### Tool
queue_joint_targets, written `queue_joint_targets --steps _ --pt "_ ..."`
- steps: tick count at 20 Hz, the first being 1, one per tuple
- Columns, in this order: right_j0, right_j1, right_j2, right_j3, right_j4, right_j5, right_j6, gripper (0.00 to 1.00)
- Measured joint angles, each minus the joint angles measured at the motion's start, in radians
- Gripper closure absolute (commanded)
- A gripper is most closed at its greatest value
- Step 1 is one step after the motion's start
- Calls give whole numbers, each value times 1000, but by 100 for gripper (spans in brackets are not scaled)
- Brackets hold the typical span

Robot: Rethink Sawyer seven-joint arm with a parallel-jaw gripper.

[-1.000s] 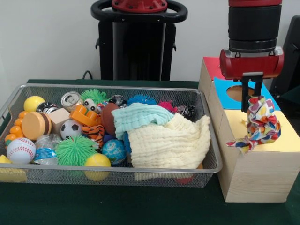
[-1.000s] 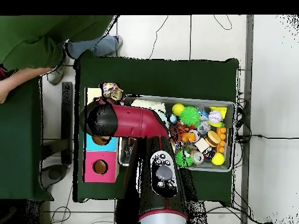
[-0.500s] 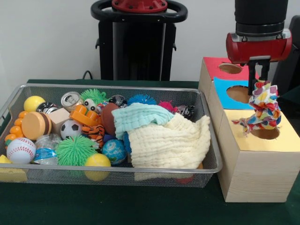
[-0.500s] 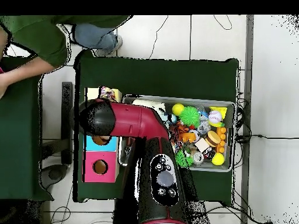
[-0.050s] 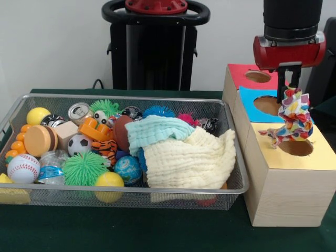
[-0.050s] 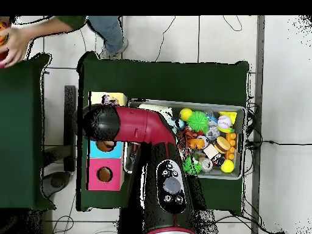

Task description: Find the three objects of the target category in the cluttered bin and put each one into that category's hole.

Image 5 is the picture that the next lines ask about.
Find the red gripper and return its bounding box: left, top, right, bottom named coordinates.
left=253, top=31, right=327, bottom=104

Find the colourful patterned cloth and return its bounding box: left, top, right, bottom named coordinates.
left=259, top=88, right=314, bottom=149

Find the wooden box with three holes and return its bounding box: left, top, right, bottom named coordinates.
left=222, top=63, right=336, bottom=228

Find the silver mesh bin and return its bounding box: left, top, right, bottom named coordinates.
left=0, top=93, right=250, bottom=211

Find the black chair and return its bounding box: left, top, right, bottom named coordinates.
left=301, top=17, right=336, bottom=106

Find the green cloth side table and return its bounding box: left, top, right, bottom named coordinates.
left=312, top=94, right=336, bottom=127

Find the cream waffle cloth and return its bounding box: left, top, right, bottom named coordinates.
left=141, top=127, right=237, bottom=190

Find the light blue waffle cloth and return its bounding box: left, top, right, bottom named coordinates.
left=124, top=114, right=196, bottom=157

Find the brown toy football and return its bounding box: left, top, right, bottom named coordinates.
left=112, top=115, right=134, bottom=152

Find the blue globe ball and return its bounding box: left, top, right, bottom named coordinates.
left=114, top=155, right=142, bottom=184

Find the yellow ball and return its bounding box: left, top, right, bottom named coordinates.
left=94, top=172, right=125, bottom=204

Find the dark green table cloth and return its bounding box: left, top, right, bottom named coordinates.
left=0, top=88, right=336, bottom=252

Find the small soccer ball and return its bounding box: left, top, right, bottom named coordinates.
left=67, top=133, right=93, bottom=157

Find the green spiky rubber ball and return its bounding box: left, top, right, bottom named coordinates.
left=61, top=151, right=110, bottom=186

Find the plain wooden cube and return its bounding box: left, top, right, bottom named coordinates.
left=54, top=120, right=79, bottom=153

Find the round wooden burger toy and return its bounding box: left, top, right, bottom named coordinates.
left=24, top=125, right=59, bottom=158

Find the white baseball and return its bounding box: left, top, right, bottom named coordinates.
left=7, top=153, right=41, bottom=184

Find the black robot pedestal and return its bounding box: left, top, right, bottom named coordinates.
left=101, top=0, right=211, bottom=91

